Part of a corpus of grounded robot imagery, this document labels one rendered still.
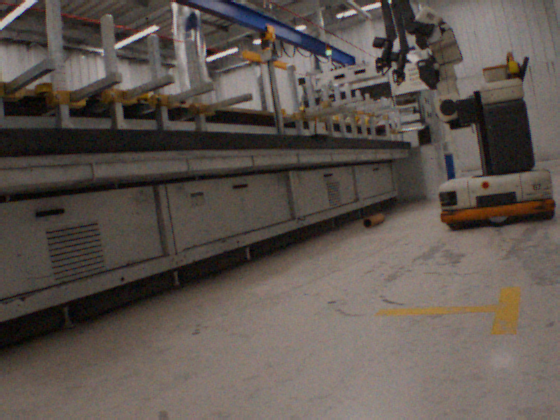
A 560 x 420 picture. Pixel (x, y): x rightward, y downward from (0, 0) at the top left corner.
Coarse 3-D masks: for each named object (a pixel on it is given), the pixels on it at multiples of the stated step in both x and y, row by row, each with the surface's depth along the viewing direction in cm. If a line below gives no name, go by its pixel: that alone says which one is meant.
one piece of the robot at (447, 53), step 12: (444, 36) 264; (432, 48) 269; (444, 48) 271; (456, 48) 268; (432, 60) 275; (444, 60) 272; (456, 60) 270; (444, 72) 274; (444, 84) 271; (456, 84) 275; (444, 96) 272; (456, 96) 269; (444, 108) 272; (444, 120) 274
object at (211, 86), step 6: (204, 84) 181; (210, 84) 179; (216, 84) 180; (192, 90) 184; (198, 90) 182; (204, 90) 181; (210, 90) 181; (174, 96) 189; (180, 96) 187; (186, 96) 186; (192, 96) 186; (174, 102) 191; (138, 108) 200; (144, 108) 198; (150, 108) 196; (138, 114) 201; (144, 114) 201
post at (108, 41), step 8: (104, 16) 165; (104, 24) 165; (112, 24) 167; (104, 32) 165; (112, 32) 167; (104, 40) 166; (112, 40) 167; (104, 48) 166; (112, 48) 166; (104, 56) 167; (112, 56) 166; (112, 64) 166; (112, 72) 166; (112, 88) 166; (112, 104) 167; (120, 104) 168; (112, 112) 167; (120, 112) 168; (112, 120) 168; (120, 120) 168
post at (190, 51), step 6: (186, 42) 208; (192, 42) 209; (186, 48) 209; (192, 48) 209; (186, 54) 209; (192, 54) 208; (192, 60) 208; (192, 66) 208; (192, 72) 209; (192, 78) 209; (198, 78) 211; (192, 84) 209; (198, 84) 210; (198, 96) 209; (198, 102) 209; (198, 114) 210; (198, 120) 210; (204, 120) 212; (198, 126) 210; (204, 126) 211
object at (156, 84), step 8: (152, 80) 161; (160, 80) 159; (168, 80) 157; (136, 88) 165; (144, 88) 163; (152, 88) 162; (160, 88) 163; (128, 96) 168; (136, 96) 168; (96, 104) 177; (104, 104) 175
